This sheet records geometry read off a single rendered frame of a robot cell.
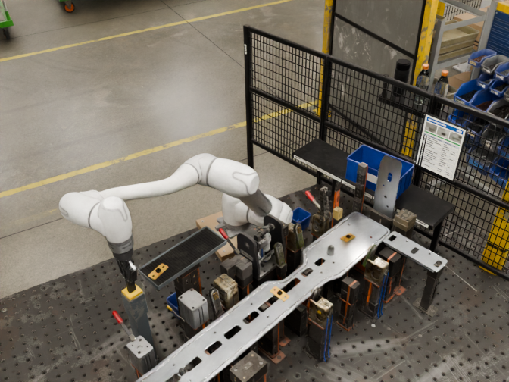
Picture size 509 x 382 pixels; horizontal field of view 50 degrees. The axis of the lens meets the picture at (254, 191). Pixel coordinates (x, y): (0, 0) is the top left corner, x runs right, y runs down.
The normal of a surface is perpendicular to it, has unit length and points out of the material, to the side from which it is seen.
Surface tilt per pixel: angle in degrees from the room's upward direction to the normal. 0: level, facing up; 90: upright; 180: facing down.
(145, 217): 0
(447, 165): 90
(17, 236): 0
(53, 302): 0
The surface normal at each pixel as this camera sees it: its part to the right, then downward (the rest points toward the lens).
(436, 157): -0.71, 0.44
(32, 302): -0.02, -0.79
